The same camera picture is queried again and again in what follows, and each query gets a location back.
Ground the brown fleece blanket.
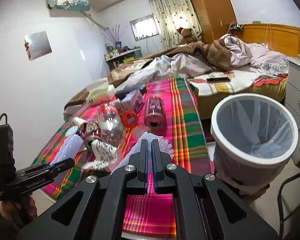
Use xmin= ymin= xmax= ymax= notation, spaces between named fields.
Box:
xmin=64 ymin=39 xmax=232 ymax=111

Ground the orange round lid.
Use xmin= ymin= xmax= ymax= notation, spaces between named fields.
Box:
xmin=121 ymin=109 xmax=138 ymax=128

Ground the plaid pink green blanket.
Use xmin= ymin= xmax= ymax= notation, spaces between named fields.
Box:
xmin=42 ymin=78 xmax=211 ymax=239

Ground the dark blue glasses case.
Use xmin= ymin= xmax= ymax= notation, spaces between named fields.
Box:
xmin=115 ymin=85 xmax=147 ymax=100

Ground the wooden wardrobe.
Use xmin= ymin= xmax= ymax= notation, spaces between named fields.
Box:
xmin=191 ymin=0 xmax=236 ymax=43

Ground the clear plastic bottle red cap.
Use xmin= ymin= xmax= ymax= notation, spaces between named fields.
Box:
xmin=97 ymin=103 xmax=125 ymax=147

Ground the wooden headboard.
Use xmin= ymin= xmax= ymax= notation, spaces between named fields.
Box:
xmin=232 ymin=23 xmax=300 ymax=57

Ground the black smartphone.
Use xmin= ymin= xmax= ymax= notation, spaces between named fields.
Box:
xmin=206 ymin=77 xmax=231 ymax=83

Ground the brown teddy bear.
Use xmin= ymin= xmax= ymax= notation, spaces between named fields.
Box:
xmin=177 ymin=27 xmax=198 ymax=44

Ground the floral bed sheet mattress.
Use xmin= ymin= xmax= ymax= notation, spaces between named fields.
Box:
xmin=187 ymin=66 xmax=288 ymax=119

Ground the wall calendar poster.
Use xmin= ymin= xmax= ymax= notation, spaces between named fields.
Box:
xmin=24 ymin=31 xmax=52 ymax=61

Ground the crumpled red white wrapper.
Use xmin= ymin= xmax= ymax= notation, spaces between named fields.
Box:
xmin=82 ymin=140 xmax=118 ymax=170

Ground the cluttered wall shelf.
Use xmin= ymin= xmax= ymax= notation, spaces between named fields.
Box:
xmin=104 ymin=43 xmax=142 ymax=70

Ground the red soda can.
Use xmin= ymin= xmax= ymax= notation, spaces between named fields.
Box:
xmin=144 ymin=96 xmax=166 ymax=130

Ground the purple milk carton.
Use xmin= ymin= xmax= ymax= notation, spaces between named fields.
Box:
xmin=121 ymin=89 xmax=145 ymax=113

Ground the person left hand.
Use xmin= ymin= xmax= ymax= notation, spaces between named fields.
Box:
xmin=0 ymin=196 xmax=38 ymax=239

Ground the pale pink duvet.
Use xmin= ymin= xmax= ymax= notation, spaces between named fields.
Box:
xmin=117 ymin=34 xmax=288 ymax=90

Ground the window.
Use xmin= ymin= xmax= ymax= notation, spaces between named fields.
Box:
xmin=130 ymin=15 xmax=159 ymax=41

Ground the green tissue pack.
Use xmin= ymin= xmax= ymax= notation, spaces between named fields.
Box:
xmin=86 ymin=77 xmax=116 ymax=106

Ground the white mesh trash bin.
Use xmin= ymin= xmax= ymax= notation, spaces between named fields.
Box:
xmin=211 ymin=93 xmax=299 ymax=195

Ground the patterned curtain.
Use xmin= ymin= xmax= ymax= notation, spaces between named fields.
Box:
xmin=148 ymin=0 xmax=202 ymax=49

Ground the white foam fruit net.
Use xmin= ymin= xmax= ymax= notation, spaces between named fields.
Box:
xmin=110 ymin=132 xmax=175 ymax=176

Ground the white yogurt cup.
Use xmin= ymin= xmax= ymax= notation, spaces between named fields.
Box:
xmin=84 ymin=121 xmax=102 ymax=152

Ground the white air conditioner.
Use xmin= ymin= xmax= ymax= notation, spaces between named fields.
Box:
xmin=47 ymin=0 xmax=91 ymax=11

